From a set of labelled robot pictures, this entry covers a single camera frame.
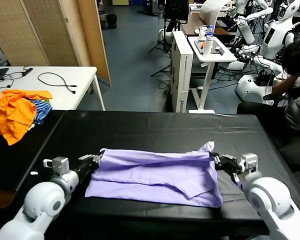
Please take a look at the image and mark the white table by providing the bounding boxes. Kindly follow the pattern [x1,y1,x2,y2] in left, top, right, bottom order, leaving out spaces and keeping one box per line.
[0,66,106,112]

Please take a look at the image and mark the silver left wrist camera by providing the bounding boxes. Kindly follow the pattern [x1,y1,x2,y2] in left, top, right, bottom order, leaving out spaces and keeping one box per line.
[42,156,70,174]

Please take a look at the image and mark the white curved shell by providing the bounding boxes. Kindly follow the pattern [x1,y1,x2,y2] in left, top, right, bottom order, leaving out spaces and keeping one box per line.
[199,0,228,26]

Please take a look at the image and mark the black side table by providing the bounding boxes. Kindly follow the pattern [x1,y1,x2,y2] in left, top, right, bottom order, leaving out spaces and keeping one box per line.
[0,109,67,208]

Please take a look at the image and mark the black monitor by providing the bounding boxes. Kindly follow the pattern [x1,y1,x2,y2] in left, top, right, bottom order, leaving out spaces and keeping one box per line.
[163,0,190,25]

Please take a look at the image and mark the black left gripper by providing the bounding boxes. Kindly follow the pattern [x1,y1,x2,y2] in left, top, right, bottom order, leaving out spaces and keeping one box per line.
[76,154,103,180]

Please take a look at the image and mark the large white robot base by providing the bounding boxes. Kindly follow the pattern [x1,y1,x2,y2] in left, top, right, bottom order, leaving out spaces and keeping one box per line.
[235,74,276,104]

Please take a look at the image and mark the orange garment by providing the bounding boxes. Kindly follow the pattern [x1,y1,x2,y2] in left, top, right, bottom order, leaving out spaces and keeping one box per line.
[0,89,54,146]

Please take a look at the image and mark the beige pegboard partition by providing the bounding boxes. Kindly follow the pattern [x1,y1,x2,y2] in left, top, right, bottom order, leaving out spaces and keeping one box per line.
[0,0,92,67]

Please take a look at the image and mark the blue striped garment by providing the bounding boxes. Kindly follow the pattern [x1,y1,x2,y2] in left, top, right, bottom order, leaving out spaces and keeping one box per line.
[31,99,53,126]

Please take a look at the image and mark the person right forearm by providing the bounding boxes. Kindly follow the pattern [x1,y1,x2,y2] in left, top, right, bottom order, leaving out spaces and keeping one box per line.
[272,74,300,98]

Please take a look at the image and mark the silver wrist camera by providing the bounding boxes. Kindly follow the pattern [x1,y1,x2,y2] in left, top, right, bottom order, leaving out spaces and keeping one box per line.
[239,153,259,174]
[42,156,70,174]

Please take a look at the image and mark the wooden panel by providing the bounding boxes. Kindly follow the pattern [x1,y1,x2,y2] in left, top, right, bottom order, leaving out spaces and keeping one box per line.
[77,0,113,88]

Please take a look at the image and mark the thick black cable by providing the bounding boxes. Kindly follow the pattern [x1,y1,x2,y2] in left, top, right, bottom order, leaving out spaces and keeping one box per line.
[37,72,78,95]

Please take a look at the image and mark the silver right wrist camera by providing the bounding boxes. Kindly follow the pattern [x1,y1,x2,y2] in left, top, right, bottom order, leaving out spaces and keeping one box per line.
[239,153,259,174]

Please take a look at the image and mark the black trash bin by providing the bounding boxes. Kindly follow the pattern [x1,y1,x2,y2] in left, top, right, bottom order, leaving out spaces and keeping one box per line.
[106,14,118,30]

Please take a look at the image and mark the tall white cardboard box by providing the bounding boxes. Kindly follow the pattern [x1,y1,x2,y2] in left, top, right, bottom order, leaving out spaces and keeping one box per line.
[169,31,195,113]

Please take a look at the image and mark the plain lavender t-shirt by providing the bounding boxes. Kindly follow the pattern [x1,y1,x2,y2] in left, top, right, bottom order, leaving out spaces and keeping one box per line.
[84,141,224,208]

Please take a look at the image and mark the white adjustable desk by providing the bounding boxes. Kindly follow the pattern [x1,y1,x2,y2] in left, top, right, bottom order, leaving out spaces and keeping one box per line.
[187,36,238,115]

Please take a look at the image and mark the person in grey t-shirt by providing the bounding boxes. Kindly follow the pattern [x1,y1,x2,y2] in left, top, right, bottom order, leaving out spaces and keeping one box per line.
[236,36,300,173]

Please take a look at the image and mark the brown wooden desk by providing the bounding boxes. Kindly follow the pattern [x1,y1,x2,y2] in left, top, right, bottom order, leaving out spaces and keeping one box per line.
[181,12,238,38]

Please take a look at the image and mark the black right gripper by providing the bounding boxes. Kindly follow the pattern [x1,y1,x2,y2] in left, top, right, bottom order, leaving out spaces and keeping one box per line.
[211,152,242,175]

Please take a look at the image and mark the white tumbler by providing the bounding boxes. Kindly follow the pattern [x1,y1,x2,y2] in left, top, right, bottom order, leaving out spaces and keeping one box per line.
[203,37,214,58]

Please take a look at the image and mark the black table cover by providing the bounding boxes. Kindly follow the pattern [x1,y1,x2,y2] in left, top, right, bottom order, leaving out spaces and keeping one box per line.
[14,110,300,237]

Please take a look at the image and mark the grey tray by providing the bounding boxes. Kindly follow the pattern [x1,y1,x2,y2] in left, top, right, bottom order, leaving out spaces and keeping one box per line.
[194,39,226,56]

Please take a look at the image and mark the white humanoid robot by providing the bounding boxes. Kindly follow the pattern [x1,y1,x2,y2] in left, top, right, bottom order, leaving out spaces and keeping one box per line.
[227,0,300,78]
[233,0,275,45]

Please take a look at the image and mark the thin black cable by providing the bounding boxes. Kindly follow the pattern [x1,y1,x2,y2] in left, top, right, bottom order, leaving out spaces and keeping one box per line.
[0,71,26,88]

